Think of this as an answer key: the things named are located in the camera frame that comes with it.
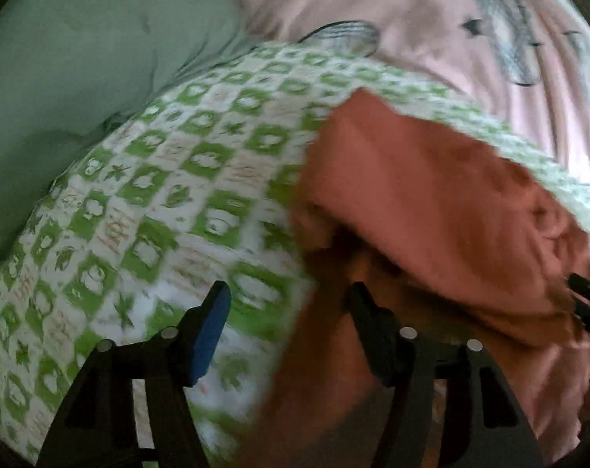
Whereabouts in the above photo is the rust orange knit sweater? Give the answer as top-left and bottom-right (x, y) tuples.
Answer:
(237, 89), (590, 467)

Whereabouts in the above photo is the sage green pillow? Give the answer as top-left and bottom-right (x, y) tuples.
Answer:
(0, 0), (254, 259)

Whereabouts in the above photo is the pink heart print quilt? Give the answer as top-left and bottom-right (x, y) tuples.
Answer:
(239, 0), (590, 182)

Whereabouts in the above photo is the green white patterned bedsheet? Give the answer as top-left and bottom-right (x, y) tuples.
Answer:
(0, 43), (590, 462)

